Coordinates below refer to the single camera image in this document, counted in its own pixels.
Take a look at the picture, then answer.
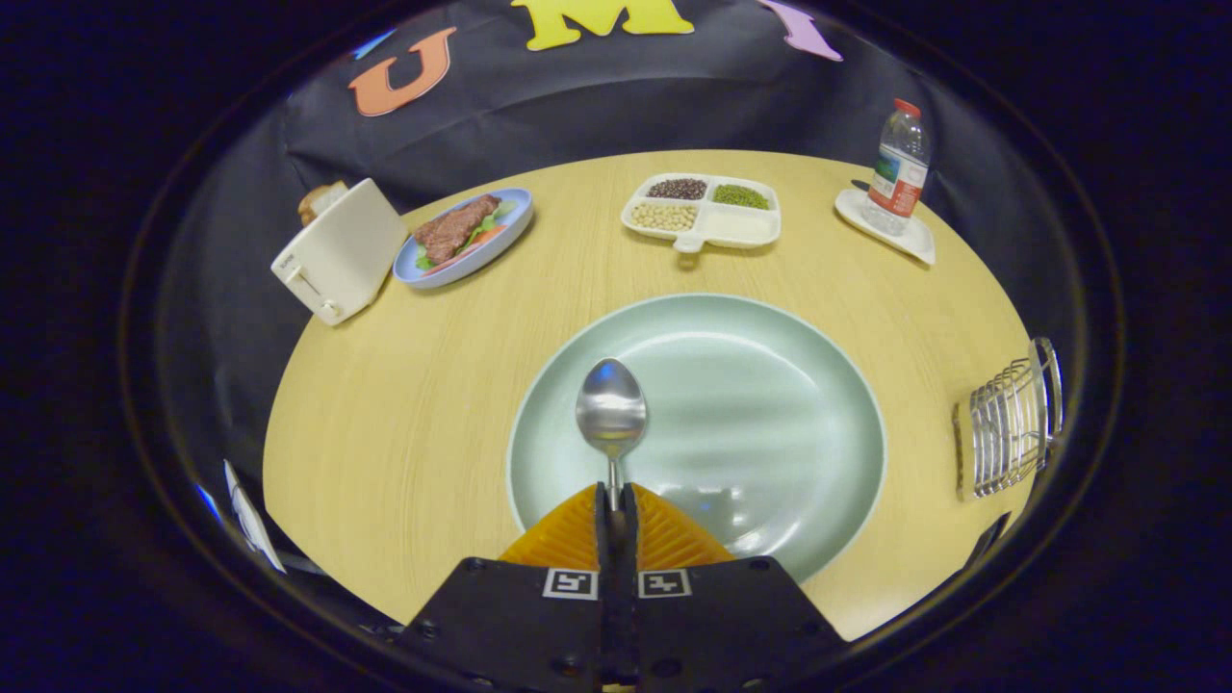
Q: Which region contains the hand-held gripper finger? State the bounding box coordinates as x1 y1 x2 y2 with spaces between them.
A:
616 483 848 693
395 483 617 693

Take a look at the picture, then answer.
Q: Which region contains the metal spoon wooden handle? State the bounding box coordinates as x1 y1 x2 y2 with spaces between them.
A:
576 358 648 511

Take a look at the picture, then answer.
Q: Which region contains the light green plate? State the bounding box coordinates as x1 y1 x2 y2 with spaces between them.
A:
506 294 886 584

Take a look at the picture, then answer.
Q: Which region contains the white divided dish with beans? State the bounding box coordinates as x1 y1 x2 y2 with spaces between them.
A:
621 173 782 254

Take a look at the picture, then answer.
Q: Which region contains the blue plate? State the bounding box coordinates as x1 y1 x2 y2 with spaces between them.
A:
393 188 534 290

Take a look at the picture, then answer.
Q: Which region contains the brown steak with vegetables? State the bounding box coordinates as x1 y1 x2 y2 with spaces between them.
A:
414 194 502 267

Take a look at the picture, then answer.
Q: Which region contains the white toaster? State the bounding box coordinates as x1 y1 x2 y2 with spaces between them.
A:
270 178 409 326

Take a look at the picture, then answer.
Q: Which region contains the white square coaster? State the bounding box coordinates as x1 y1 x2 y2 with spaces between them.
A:
834 187 937 267

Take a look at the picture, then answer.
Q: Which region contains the toasted bread slice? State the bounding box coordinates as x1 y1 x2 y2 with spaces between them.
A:
297 180 349 228

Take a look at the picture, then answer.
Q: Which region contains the black backdrop cloth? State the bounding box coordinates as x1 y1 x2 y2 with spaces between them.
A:
159 0 1079 540

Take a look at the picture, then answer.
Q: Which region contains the clear water bottle red cap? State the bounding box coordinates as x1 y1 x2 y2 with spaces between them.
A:
860 98 933 237

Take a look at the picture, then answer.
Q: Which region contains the metal wire basket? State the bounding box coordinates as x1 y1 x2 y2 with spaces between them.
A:
953 336 1065 502

